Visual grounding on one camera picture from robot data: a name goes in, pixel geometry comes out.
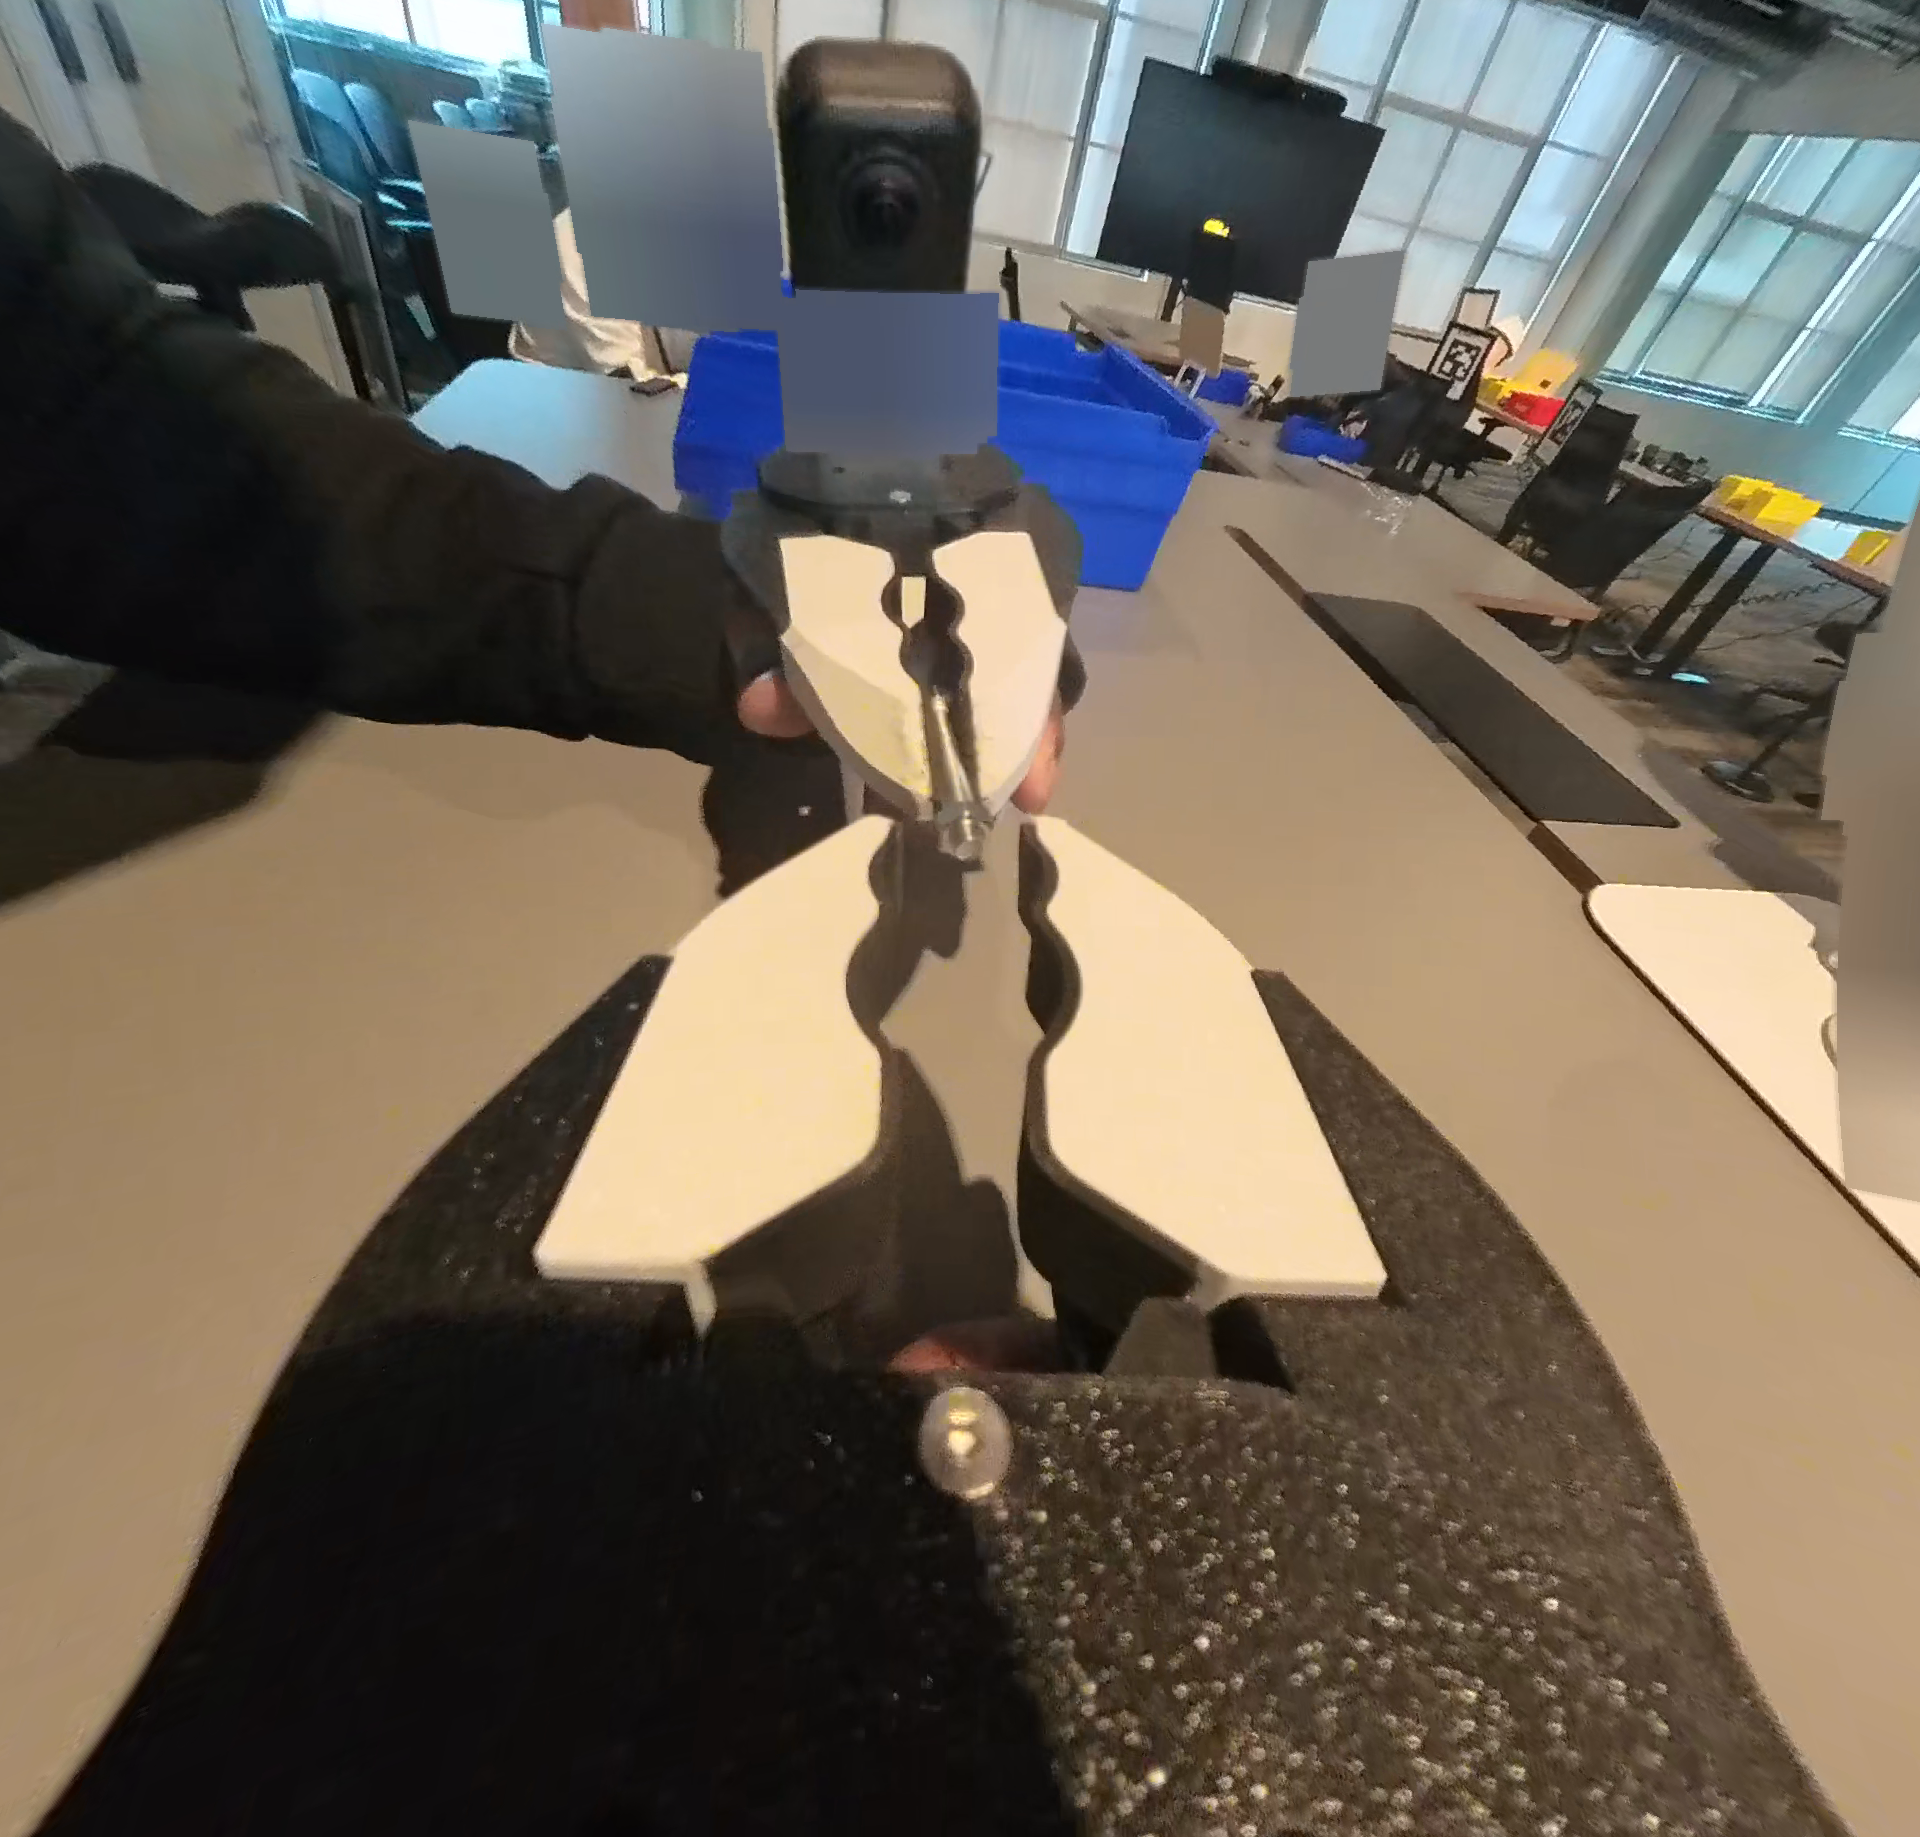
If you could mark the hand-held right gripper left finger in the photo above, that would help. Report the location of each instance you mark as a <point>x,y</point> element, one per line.
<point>735,1087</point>

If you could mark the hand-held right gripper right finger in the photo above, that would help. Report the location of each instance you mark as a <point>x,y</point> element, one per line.
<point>1185,1102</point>

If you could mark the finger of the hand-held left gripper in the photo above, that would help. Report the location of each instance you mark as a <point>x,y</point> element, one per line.
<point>840,638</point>
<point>1012,638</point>

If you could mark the silver bolt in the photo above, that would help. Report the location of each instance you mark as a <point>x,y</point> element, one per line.
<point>948,758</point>

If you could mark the person's left forearm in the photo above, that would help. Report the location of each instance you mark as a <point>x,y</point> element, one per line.
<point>375,561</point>

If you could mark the person's left hand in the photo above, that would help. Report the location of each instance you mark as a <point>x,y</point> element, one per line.
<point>768,705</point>

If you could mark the blue plastic bin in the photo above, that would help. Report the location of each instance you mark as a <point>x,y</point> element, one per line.
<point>901,518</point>
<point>1117,391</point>

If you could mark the small blue tray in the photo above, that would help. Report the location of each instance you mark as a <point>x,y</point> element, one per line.
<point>1320,436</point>

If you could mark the dark table panel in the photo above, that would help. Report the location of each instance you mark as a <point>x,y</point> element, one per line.
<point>1485,712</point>

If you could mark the black monitor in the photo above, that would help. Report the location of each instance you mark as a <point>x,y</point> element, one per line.
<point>1245,172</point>

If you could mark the printed marker tag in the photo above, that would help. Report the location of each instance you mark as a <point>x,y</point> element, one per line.
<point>1575,414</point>
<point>1465,352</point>

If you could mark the white stand base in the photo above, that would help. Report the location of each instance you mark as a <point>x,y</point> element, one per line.
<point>1710,998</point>

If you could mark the red storage bin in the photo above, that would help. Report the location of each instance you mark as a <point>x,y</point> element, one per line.
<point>1530,409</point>

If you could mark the yellow storage bin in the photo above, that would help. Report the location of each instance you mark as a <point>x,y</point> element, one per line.
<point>1757,500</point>
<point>1540,370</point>
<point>1864,544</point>

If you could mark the black office chair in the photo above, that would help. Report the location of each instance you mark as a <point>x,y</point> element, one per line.
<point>1597,480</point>

